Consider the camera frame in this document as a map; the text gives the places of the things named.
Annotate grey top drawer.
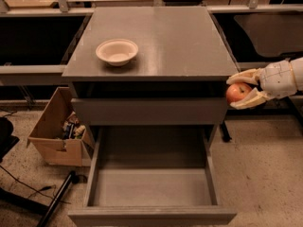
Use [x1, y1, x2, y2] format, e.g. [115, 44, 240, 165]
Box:
[72, 97, 227, 126]

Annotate grey drawer cabinet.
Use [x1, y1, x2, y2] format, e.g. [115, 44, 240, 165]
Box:
[62, 7, 237, 139]

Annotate white paper bowl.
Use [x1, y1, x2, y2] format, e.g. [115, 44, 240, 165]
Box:
[96, 39, 138, 66]

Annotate cardboard box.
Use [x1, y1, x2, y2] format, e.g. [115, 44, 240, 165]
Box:
[28, 87, 94, 166]

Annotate black cable on floor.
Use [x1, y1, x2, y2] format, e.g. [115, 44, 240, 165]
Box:
[0, 164, 72, 205]

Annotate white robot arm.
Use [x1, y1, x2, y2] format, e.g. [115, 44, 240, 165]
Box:
[226, 58, 303, 110]

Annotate items inside cardboard box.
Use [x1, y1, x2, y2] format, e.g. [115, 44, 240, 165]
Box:
[62, 112, 85, 139]

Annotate open grey middle drawer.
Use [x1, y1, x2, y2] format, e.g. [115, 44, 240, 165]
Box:
[68, 126, 237, 227]

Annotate red apple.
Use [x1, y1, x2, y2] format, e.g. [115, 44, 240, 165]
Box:
[225, 82, 252, 104]

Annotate black chair base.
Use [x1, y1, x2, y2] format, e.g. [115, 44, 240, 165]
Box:
[0, 116, 50, 216]

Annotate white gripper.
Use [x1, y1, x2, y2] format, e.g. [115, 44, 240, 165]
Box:
[226, 61, 297, 110]

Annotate black pole on floor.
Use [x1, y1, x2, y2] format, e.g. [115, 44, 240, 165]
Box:
[36, 171, 78, 227]

